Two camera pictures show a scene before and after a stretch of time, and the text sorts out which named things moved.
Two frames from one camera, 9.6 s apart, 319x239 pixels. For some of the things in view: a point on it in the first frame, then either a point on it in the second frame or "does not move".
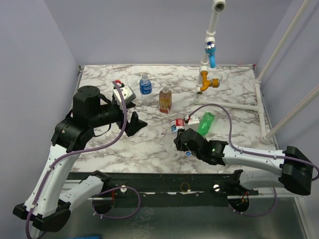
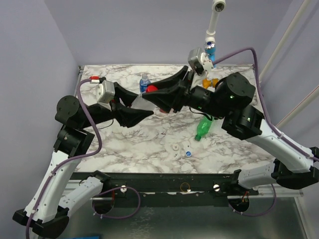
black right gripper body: [183, 139] -> [185, 90]
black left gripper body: [118, 115] does not move
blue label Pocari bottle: [145, 84] does not move
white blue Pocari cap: [188, 153] does not move
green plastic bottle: [205, 123] does not move
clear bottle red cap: [179, 122] -> [141, 102]
